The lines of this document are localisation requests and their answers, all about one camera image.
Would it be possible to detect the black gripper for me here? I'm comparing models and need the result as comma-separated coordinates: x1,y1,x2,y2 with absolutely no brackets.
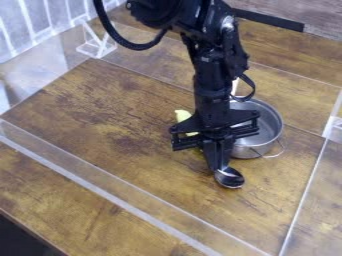
170,90,261,175

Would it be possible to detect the green handled metal spoon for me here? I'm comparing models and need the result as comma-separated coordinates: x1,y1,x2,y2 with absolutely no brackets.
176,109,245,189

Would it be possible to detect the small steel pot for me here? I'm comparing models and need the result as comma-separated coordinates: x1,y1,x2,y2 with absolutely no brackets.
230,99,285,159

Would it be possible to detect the clear acrylic triangle bracket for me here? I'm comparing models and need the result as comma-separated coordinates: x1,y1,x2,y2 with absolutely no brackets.
77,22,118,59

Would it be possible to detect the black strip on table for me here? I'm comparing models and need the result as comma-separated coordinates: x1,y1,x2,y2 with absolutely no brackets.
234,8,305,32

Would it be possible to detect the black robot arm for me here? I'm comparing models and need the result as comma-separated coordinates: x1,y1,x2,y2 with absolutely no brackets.
128,0,260,176

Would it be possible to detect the black cable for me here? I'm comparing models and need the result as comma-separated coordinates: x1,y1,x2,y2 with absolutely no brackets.
93,0,172,52

